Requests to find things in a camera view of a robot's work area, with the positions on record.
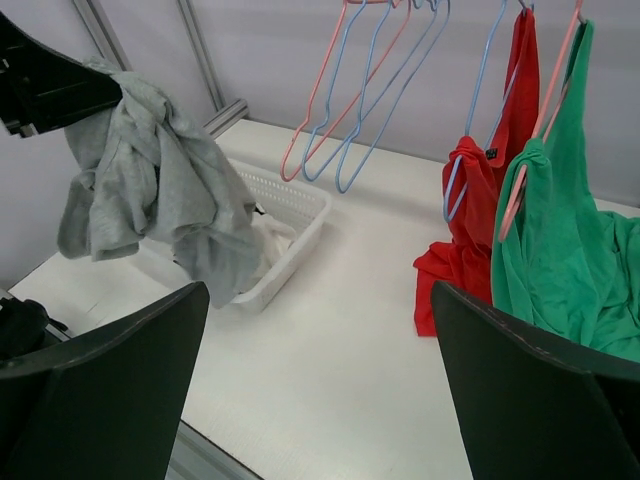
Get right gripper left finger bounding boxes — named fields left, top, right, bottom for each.
left=1, top=282, right=209, bottom=479

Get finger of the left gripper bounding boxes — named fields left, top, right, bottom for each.
left=1, top=15, right=122, bottom=138

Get red tank top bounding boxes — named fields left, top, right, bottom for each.
left=414, top=8, right=540, bottom=337

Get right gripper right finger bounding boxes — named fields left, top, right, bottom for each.
left=431, top=281, right=639, bottom=479

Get green tank top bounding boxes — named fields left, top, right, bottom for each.
left=491, top=22, right=639, bottom=362

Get aluminium frame left post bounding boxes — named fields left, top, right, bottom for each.
left=73, top=1, right=249, bottom=137

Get grey tank top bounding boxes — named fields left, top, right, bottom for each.
left=57, top=57, right=262, bottom=308

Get white tank top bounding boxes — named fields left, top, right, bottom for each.
left=241, top=214, right=297, bottom=293

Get white plastic basket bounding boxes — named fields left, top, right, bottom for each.
left=226, top=160, right=332, bottom=314

